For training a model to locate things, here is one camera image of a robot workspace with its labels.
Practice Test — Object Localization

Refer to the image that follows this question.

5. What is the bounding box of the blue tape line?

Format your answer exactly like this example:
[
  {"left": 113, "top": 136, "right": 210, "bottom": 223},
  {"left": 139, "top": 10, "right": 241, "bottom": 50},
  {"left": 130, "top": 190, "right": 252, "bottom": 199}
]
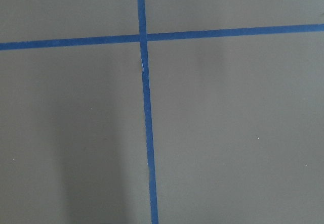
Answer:
[
  {"left": 0, "top": 23, "right": 324, "bottom": 51},
  {"left": 136, "top": 0, "right": 159, "bottom": 224}
]

